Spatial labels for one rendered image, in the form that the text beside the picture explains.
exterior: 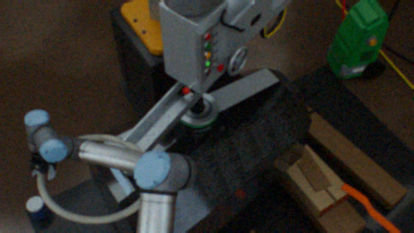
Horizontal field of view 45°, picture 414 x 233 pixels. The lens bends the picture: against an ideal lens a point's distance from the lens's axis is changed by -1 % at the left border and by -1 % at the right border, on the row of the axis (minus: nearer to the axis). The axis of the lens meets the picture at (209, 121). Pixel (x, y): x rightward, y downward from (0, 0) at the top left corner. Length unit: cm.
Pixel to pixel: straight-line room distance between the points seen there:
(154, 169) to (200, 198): 103
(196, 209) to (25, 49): 235
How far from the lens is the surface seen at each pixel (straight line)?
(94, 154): 194
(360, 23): 370
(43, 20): 456
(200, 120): 255
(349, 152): 346
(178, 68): 229
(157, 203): 152
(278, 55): 407
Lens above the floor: 286
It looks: 53 degrees down
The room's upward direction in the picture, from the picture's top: straight up
